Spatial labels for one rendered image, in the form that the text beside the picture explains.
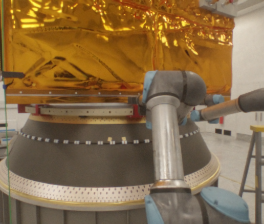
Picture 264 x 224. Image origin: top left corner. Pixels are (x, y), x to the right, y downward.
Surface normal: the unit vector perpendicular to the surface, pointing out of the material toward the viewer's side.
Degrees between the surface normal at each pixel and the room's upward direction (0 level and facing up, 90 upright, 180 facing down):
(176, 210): 58
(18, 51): 88
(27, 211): 90
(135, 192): 43
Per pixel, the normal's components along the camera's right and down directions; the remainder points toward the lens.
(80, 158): -0.11, -0.40
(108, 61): 0.49, 0.04
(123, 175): 0.14, -0.40
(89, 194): -0.03, -0.68
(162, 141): -0.39, -0.42
